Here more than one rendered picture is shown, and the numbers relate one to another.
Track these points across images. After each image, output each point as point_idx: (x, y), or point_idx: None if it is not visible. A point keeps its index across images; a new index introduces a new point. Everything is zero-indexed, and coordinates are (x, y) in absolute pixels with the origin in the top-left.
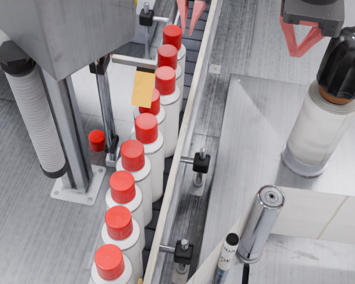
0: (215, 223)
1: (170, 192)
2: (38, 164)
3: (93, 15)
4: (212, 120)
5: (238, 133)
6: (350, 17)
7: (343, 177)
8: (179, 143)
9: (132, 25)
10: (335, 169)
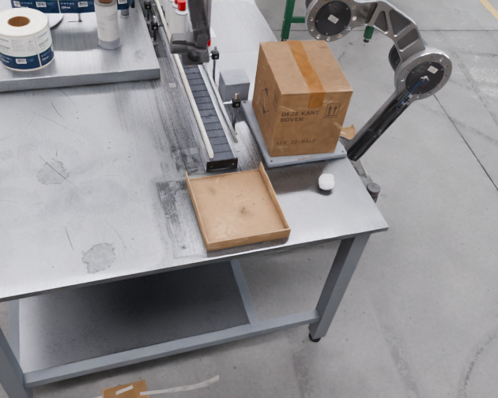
0: (140, 19)
1: (160, 13)
2: (225, 34)
3: None
4: (160, 63)
5: (144, 45)
6: (92, 144)
7: (90, 40)
8: (166, 26)
9: None
10: (94, 42)
